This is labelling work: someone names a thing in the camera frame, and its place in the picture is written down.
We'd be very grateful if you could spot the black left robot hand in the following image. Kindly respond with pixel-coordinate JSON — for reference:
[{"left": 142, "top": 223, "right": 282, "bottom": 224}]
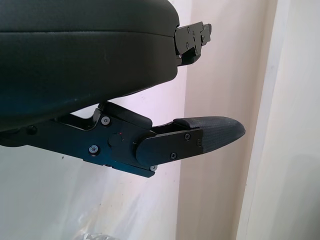
[{"left": 0, "top": 0, "right": 247, "bottom": 179}]

